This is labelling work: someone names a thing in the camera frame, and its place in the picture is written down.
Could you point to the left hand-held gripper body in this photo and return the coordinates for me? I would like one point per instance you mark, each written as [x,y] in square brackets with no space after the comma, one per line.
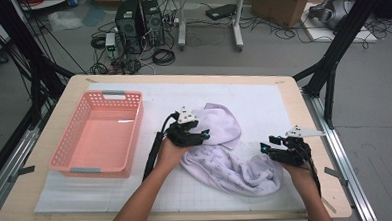
[181,136]

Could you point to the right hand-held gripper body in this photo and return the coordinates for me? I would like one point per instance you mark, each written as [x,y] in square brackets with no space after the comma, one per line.
[294,153]

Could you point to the lilac printed towel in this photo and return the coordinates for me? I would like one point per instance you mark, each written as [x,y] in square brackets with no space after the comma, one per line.
[226,169]

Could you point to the pink perforated plastic basket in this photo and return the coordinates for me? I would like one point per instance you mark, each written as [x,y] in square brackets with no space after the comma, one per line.
[102,144]

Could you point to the person's left hand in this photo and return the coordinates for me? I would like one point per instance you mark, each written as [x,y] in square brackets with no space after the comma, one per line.
[171,156]

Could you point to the person's right hand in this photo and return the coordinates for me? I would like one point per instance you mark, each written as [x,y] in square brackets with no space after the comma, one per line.
[302,176]

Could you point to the white foam mat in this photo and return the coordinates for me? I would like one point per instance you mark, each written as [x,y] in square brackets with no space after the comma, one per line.
[216,89]

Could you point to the white flat board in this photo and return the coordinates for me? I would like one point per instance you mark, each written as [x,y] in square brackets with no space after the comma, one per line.
[317,33]

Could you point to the white metal stand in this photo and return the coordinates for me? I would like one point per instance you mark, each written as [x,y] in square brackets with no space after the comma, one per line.
[236,22]

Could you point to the white power adapter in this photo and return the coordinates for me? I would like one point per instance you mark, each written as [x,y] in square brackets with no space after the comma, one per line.
[110,42]

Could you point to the black computer tower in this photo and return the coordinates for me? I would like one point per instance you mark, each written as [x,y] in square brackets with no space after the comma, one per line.
[128,23]
[153,20]

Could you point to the black flat box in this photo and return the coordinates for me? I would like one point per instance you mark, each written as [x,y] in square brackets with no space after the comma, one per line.
[221,12]

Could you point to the brown cardboard box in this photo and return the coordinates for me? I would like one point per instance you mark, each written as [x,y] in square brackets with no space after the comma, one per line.
[279,3]

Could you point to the grey rounded device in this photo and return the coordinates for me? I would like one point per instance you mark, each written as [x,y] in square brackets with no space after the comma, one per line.
[333,11]

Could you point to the clear plastic bag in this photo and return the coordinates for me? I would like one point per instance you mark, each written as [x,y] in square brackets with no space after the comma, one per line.
[63,20]

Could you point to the white round table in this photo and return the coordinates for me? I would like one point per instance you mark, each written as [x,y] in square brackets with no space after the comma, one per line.
[52,2]

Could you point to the grey metal bracket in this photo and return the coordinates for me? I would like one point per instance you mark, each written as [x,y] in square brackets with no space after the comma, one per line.
[21,171]
[337,176]

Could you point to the aluminium rail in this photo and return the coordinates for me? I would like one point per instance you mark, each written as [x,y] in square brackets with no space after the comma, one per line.
[356,190]
[14,158]

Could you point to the black metal frame strut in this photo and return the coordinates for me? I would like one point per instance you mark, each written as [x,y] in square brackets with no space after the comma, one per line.
[32,64]
[347,30]

